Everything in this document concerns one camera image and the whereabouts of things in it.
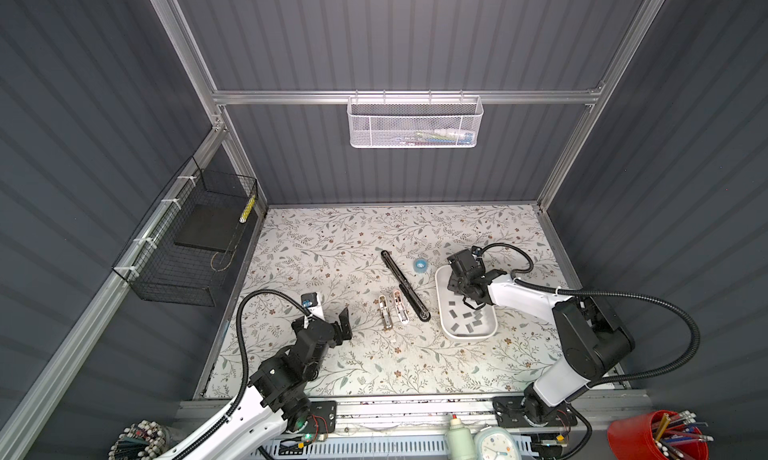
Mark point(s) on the yellow marker pen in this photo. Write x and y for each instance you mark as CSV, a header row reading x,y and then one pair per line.
x,y
247,209

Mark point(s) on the floral table mat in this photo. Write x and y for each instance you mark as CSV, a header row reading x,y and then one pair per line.
x,y
336,252

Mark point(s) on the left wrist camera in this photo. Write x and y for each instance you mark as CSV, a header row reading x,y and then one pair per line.
x,y
313,303

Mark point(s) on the green glue bottle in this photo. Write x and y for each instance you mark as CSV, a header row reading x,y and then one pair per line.
x,y
459,440

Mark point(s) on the mint alarm clock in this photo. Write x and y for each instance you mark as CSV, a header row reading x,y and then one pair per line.
x,y
496,443

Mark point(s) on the pink staple box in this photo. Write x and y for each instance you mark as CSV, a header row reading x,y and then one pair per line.
x,y
400,307

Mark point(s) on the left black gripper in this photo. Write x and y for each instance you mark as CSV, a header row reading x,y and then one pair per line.
x,y
345,332

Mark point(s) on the black wire basket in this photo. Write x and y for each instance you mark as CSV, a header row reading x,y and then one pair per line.
x,y
193,245

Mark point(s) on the white wire mesh basket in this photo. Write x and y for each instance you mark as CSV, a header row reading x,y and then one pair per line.
x,y
426,122

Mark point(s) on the jar of coloured pencils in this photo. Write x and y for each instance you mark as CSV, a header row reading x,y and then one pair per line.
x,y
142,440

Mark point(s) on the black stapler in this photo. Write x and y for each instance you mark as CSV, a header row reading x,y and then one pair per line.
x,y
406,288

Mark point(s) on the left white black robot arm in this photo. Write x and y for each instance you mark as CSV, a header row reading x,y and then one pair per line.
x,y
271,400

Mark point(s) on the white plastic tray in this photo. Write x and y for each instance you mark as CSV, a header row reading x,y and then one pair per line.
x,y
461,319

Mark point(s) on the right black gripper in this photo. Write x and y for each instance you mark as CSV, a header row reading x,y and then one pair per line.
x,y
451,284

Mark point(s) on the blue tape roll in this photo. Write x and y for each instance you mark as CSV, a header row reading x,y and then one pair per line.
x,y
420,265

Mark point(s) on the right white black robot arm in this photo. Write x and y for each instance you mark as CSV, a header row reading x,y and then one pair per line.
x,y
592,337

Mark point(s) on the beige staple box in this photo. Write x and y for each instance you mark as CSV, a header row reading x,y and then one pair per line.
x,y
385,313

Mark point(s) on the red pencil cup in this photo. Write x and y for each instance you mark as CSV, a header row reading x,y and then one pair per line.
x,y
660,435

